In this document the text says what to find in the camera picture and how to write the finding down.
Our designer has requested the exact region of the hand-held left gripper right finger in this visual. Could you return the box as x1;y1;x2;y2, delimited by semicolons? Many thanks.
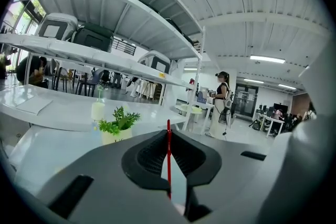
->
167;129;276;224

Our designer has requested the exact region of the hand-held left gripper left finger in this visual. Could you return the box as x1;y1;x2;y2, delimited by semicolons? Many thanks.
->
36;129;188;224

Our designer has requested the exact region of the black double door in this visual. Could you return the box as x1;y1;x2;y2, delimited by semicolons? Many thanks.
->
233;83;260;122

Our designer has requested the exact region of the red thin rod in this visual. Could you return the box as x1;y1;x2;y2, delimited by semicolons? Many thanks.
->
166;119;173;200

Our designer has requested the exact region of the white paper sheet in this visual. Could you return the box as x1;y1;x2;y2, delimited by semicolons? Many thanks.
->
15;98;54;116

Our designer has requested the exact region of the white appliance with dark window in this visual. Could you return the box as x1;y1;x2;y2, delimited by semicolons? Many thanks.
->
36;13;79;41
137;50;172;74

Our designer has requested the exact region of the dark plastic chair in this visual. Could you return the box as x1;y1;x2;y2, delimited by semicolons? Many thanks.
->
75;68;105;98

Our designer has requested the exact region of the white desk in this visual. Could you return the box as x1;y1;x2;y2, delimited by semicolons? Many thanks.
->
192;101;215;135

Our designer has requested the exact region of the black hard case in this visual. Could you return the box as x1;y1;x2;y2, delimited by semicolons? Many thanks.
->
70;23;114;53

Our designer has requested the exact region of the white metal shelf rack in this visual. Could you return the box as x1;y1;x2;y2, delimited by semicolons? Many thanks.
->
0;0;206;140

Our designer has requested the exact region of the blue box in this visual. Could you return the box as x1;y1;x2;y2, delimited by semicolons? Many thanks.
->
196;90;208;104

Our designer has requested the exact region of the small potted green plant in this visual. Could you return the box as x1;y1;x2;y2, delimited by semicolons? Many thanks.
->
98;105;141;145

